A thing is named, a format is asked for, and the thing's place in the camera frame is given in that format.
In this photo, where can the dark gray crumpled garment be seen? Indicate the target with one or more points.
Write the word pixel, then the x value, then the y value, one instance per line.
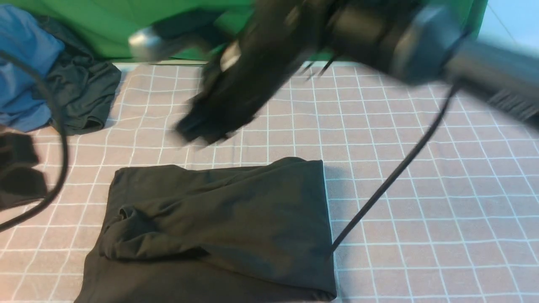
pixel 83 83

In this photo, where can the dark gray long-sleeve top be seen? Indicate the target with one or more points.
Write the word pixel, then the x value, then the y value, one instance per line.
pixel 257 234

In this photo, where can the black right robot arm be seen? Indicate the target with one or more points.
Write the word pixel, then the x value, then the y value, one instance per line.
pixel 411 42

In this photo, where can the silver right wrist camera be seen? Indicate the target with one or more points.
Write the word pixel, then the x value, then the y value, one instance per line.
pixel 194 29

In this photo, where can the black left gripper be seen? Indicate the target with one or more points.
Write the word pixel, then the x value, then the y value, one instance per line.
pixel 20 182

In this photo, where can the green backdrop cloth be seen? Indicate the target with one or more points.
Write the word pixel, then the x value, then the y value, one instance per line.
pixel 105 25

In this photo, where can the pink checkered tablecloth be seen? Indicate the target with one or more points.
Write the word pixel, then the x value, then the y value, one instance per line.
pixel 459 226

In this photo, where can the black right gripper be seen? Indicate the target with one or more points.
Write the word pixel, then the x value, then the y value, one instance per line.
pixel 273 45

